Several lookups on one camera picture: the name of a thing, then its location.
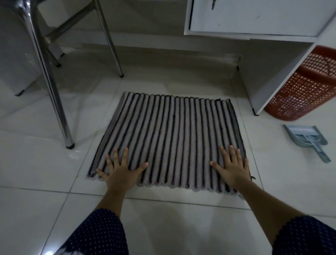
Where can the person's right hand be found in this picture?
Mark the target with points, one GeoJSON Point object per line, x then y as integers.
{"type": "Point", "coordinates": [233, 173]}

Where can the person's left hand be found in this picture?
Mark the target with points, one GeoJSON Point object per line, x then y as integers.
{"type": "Point", "coordinates": [121, 174]}

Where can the person's right little finger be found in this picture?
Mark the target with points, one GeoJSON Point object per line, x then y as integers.
{"type": "Point", "coordinates": [246, 164]}

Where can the person's right thumb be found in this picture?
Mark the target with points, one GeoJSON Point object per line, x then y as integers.
{"type": "Point", "coordinates": [217, 167]}

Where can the person's right middle finger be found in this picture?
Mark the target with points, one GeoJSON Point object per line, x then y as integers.
{"type": "Point", "coordinates": [233, 155]}

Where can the person's left little finger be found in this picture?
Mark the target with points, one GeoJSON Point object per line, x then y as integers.
{"type": "Point", "coordinates": [101, 174]}

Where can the person's left middle finger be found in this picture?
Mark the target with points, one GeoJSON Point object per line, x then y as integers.
{"type": "Point", "coordinates": [116, 158]}

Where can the person's left thumb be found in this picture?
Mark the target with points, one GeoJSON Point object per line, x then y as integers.
{"type": "Point", "coordinates": [139, 169]}

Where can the striped grey floor mat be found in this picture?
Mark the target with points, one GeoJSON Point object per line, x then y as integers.
{"type": "Point", "coordinates": [173, 136]}

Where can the person's left forearm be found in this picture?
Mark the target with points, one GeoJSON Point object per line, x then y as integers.
{"type": "Point", "coordinates": [111, 199]}

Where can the person's right forearm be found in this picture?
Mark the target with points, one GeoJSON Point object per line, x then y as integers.
{"type": "Point", "coordinates": [265, 207]}

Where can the dark dotted left sleeve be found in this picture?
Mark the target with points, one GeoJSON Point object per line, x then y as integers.
{"type": "Point", "coordinates": [97, 236]}

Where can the dark dotted sleeve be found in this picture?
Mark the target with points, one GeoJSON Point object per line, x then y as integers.
{"type": "Point", "coordinates": [97, 236]}
{"type": "Point", "coordinates": [305, 236]}

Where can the grey plastic dustpan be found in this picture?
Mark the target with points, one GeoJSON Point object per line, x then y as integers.
{"type": "Point", "coordinates": [301, 135]}

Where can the grey hand brush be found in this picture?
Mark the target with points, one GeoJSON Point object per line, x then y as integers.
{"type": "Point", "coordinates": [316, 147]}

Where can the dark dotted right sleeve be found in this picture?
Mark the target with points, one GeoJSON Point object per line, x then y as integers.
{"type": "Point", "coordinates": [305, 236]}

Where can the red plastic laundry basket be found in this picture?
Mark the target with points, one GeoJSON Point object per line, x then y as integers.
{"type": "Point", "coordinates": [304, 89]}

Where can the chrome metal chair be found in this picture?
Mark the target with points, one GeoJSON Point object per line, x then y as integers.
{"type": "Point", "coordinates": [52, 65]}

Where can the white desk cabinet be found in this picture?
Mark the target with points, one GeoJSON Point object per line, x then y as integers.
{"type": "Point", "coordinates": [257, 34]}

